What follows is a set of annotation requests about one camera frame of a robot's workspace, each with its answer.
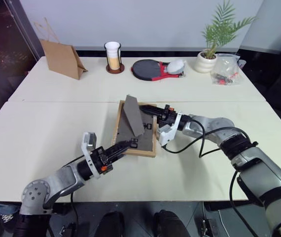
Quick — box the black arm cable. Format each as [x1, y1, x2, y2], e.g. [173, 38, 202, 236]
[46, 192, 80, 237]
[161, 118, 258, 237]

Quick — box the dark rounded shape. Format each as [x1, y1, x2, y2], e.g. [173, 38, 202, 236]
[153, 209, 188, 237]
[99, 210, 126, 237]

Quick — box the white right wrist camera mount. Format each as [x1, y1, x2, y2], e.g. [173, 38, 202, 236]
[156, 111, 183, 147]

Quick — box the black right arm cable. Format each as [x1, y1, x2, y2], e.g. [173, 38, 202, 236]
[161, 118, 258, 237]

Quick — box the wooden picture frame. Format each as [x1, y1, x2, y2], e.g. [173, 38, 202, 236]
[110, 94, 157, 158]

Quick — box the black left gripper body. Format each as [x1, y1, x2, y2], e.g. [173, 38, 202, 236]
[90, 146, 114, 174]

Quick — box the brown paper bag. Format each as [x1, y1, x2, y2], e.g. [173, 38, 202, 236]
[33, 17, 89, 80]

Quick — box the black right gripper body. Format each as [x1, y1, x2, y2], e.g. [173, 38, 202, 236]
[155, 104, 180, 128]

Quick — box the green palm plant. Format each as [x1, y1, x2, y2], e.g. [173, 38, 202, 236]
[200, 0, 257, 59]

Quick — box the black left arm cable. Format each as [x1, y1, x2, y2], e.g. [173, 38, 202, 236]
[46, 192, 80, 237]

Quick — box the stack of paper cups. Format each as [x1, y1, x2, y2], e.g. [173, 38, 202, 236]
[104, 41, 126, 75]

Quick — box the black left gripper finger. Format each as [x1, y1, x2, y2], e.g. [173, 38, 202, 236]
[105, 139, 137, 157]
[108, 147, 130, 165]

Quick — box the white grey rounded object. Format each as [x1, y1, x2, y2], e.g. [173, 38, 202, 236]
[167, 59, 186, 75]

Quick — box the metal table bracket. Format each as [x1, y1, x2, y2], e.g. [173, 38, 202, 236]
[201, 216, 220, 233]
[58, 221, 77, 236]

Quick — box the black red table tennis paddle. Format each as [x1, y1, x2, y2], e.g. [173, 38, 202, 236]
[131, 59, 187, 82]

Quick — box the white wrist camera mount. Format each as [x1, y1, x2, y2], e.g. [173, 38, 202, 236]
[156, 111, 183, 147]
[81, 131, 107, 179]

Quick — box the black chair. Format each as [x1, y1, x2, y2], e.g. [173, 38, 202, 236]
[238, 31, 281, 140]

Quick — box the clear plastic bag of parts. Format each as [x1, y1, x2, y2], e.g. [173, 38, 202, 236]
[210, 52, 245, 86]

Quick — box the white ribbed plant pot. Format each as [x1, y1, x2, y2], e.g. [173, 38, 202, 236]
[194, 51, 218, 74]

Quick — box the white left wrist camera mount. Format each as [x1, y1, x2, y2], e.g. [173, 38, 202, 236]
[81, 131, 107, 179]

